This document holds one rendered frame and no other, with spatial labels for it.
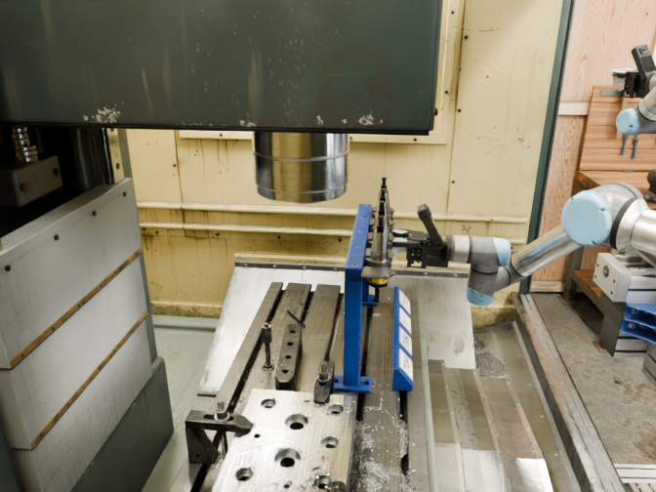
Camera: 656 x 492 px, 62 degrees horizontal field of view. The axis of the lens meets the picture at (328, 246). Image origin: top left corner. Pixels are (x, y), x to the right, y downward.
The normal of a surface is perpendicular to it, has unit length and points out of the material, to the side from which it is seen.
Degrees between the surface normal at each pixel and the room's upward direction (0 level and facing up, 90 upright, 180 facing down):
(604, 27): 90
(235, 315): 26
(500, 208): 90
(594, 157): 90
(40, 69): 90
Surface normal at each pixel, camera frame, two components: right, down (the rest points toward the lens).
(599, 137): -0.03, 0.38
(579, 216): -0.86, 0.18
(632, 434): 0.00, -0.92
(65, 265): 0.99, 0.04
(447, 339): -0.05, -0.69
